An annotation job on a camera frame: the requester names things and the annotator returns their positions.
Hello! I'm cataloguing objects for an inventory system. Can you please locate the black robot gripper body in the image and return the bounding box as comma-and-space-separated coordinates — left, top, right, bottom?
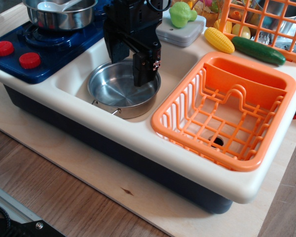
103, 0, 163, 61

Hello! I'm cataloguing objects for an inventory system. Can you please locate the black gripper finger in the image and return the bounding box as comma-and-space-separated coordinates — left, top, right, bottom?
105, 33, 130, 64
133, 50, 161, 87

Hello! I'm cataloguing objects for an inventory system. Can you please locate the small steel pan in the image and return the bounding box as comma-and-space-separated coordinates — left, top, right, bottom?
87, 59, 161, 119

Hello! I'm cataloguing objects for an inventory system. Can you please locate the cream toy sink unit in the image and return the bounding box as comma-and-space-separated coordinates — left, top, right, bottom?
0, 40, 296, 204

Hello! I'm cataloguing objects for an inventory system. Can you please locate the orange plastic drying rack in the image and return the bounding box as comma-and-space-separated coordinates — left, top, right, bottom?
151, 52, 296, 172

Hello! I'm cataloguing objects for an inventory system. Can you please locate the green toy broccoli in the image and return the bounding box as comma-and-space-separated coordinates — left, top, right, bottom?
169, 1, 197, 28

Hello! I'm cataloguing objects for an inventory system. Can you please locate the steel pot on stove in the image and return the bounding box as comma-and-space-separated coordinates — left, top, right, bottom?
23, 0, 98, 31

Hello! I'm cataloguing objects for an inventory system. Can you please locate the yellow toy corn cob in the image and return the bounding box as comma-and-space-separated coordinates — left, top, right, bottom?
204, 27, 235, 54

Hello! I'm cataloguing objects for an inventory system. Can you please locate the white plastic spoon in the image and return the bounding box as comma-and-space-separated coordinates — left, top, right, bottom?
37, 0, 80, 12

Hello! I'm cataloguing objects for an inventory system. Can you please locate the blue toy stove top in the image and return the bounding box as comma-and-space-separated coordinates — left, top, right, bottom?
0, 5, 104, 84

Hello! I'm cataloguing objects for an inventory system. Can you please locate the red stove knob right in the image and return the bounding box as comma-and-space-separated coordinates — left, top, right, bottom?
19, 52, 41, 69

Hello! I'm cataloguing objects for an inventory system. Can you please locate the red stove knob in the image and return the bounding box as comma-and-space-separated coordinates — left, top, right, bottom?
19, 52, 41, 69
0, 40, 14, 57

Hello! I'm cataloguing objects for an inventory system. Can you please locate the yellow toy lemon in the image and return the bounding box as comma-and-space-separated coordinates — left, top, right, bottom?
231, 24, 251, 39

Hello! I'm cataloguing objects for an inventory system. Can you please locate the green toy cucumber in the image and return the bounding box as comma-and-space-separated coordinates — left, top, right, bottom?
231, 37, 286, 66

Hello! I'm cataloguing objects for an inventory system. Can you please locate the red stove knob left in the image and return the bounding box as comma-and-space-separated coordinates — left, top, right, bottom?
0, 40, 14, 57

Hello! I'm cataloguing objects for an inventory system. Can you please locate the large steel bowl background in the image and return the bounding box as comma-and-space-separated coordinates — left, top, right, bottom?
242, 0, 296, 47

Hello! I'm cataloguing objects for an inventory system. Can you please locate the orange plastic grid basket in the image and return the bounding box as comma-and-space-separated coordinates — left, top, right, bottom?
219, 0, 296, 63

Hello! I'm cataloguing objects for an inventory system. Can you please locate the black cable bottom left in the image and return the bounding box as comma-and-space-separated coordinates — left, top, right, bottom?
0, 202, 11, 237

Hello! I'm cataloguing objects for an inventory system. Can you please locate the black bracket with screw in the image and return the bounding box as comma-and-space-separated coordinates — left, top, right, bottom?
0, 219, 64, 237

